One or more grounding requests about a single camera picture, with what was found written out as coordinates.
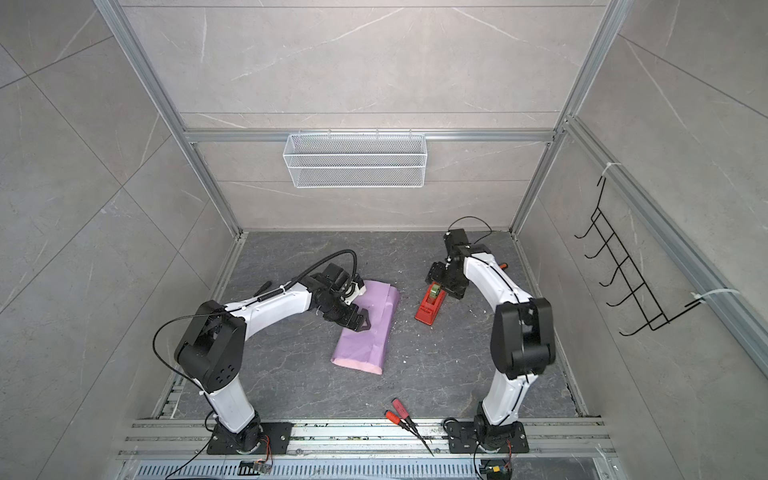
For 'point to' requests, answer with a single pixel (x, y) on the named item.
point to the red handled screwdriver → (397, 420)
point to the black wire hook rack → (650, 308)
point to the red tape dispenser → (431, 304)
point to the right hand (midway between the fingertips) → (437, 283)
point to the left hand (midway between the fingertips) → (359, 317)
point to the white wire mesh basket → (355, 161)
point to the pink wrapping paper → (365, 350)
